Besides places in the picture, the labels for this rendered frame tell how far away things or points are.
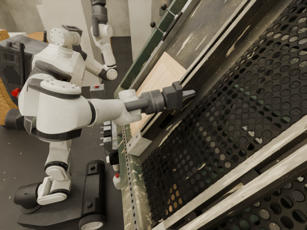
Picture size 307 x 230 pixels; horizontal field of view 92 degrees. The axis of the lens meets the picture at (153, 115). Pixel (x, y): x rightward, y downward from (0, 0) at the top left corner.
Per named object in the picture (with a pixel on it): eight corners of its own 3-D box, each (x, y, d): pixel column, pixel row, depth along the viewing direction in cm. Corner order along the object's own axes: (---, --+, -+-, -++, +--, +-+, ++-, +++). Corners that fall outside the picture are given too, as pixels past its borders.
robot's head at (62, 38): (49, 47, 63) (50, 24, 59) (66, 46, 72) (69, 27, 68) (62, 54, 63) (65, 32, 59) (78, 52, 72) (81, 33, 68)
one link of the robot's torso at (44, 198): (41, 207, 120) (33, 200, 112) (48, 184, 136) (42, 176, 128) (68, 201, 125) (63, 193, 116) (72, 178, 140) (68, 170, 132)
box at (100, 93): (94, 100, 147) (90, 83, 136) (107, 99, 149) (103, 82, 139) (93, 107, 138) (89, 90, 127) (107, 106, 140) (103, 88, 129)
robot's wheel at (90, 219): (82, 233, 124) (75, 225, 112) (82, 227, 128) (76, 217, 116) (107, 227, 128) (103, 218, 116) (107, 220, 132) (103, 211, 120)
